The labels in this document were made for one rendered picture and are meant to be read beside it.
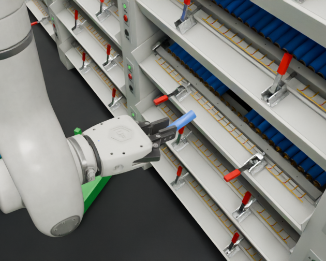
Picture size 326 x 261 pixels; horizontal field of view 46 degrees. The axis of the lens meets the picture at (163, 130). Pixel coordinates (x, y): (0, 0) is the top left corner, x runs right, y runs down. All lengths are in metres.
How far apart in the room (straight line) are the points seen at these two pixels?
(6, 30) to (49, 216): 0.26
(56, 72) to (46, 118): 1.37
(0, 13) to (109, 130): 0.33
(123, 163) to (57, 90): 1.16
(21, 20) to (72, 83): 1.37
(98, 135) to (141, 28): 0.42
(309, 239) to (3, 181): 0.53
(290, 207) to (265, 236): 0.19
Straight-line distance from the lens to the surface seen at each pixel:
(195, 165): 1.06
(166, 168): 1.29
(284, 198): 0.80
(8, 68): 0.47
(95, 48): 1.48
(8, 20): 0.44
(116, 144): 0.67
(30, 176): 0.52
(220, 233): 1.17
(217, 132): 0.89
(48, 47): 2.07
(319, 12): 0.56
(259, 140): 0.83
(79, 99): 1.72
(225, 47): 0.79
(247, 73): 0.74
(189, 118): 0.76
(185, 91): 0.95
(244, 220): 0.98
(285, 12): 0.60
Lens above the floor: 1.13
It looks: 47 degrees down
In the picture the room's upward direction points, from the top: straight up
